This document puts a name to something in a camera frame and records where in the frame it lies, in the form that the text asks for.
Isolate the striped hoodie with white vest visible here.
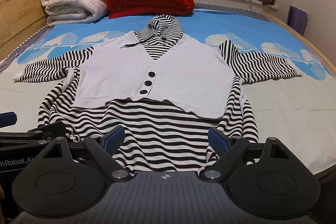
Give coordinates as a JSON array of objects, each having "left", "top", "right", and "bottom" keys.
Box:
[{"left": 14, "top": 15, "right": 299, "bottom": 173}]

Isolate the blue white patterned bedspread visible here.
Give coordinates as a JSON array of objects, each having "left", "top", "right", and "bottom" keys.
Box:
[{"left": 1, "top": 7, "right": 335, "bottom": 173}]

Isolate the wooden bed headboard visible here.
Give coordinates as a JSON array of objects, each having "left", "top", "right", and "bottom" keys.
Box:
[{"left": 0, "top": 0, "right": 47, "bottom": 60}]

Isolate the purple bag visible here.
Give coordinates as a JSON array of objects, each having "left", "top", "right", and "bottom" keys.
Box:
[{"left": 286, "top": 5, "right": 308, "bottom": 35}]

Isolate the wooden bed frame edge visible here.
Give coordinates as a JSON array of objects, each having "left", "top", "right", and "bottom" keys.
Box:
[{"left": 262, "top": 11, "right": 336, "bottom": 77}]

